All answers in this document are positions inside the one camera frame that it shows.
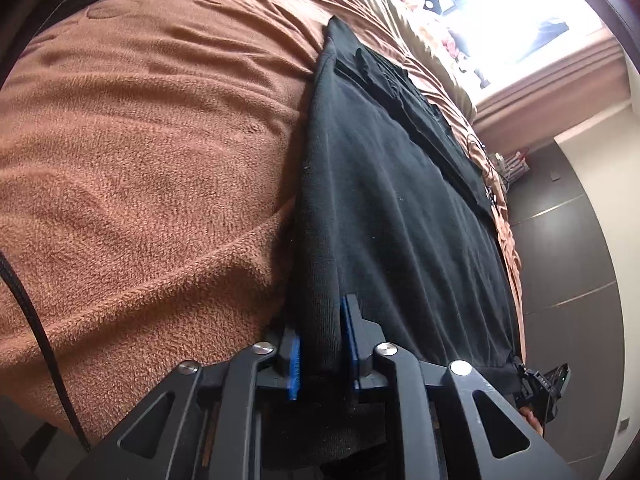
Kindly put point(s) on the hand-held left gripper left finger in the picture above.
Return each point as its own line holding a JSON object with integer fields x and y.
{"x": 295, "y": 367}

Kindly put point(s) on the black t-shirt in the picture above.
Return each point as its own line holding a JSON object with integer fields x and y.
{"x": 390, "y": 220}

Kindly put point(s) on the pink curtain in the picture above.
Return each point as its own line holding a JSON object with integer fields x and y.
{"x": 545, "y": 85}

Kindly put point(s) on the wall socket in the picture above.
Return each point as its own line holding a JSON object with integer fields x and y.
{"x": 623, "y": 425}

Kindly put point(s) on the brown fleece blanket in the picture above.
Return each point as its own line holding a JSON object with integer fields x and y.
{"x": 125, "y": 160}

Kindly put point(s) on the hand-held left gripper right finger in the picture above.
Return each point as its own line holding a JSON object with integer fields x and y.
{"x": 348, "y": 345}

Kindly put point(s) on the person's right hand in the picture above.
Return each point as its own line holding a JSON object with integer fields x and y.
{"x": 532, "y": 417}

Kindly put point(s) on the floral printed bedding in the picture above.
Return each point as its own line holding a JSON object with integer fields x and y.
{"x": 435, "y": 20}

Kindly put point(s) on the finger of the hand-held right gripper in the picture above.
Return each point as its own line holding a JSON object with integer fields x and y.
{"x": 520, "y": 367}

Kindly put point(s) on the small storage rack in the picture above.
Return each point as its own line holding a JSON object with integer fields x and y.
{"x": 512, "y": 165}

